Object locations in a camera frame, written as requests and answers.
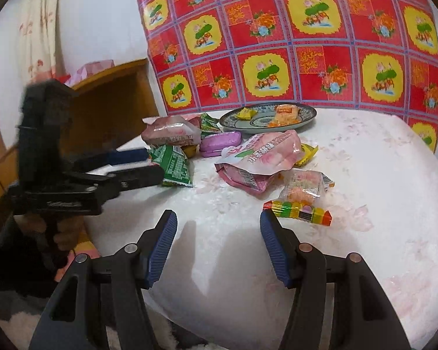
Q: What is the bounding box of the colourful candy tube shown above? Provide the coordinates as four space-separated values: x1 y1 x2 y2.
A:
263 200 333 227

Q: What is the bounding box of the small green snack packet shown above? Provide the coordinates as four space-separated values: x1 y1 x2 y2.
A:
199 112 223 139

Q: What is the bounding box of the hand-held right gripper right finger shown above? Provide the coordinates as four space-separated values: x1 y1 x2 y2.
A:
260 209 411 350

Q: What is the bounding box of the clear packet with orange snacks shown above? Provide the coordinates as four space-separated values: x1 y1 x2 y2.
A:
277 169 336 207

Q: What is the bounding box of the large pink snack bag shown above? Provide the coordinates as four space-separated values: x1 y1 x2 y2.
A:
215 129 302 176

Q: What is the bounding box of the orange snack packet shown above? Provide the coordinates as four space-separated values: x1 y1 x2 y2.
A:
268 104 303 128

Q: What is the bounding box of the person's left hand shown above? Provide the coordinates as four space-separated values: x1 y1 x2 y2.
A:
53 218 83 253

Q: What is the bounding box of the purple plastic case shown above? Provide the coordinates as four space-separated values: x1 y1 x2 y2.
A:
199 131 242 158

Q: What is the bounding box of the pale floral curtain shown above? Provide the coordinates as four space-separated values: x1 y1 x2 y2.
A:
16 0 64 81

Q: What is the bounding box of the red floral printed cloth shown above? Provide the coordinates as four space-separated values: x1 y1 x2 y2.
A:
131 0 438 154

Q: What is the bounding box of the wooden cabinet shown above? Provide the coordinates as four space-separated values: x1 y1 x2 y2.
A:
0 58 159 212

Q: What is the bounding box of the pink patterned box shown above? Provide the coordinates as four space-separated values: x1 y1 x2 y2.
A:
55 60 115 86

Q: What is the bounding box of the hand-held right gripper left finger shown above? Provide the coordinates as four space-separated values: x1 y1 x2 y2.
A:
28 209 178 350

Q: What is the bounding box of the patterned ceramic plate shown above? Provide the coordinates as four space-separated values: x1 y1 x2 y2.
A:
219 104 317 134

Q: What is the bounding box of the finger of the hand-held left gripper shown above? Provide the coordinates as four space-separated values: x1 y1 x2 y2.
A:
71 148 150 173
95 166 165 191

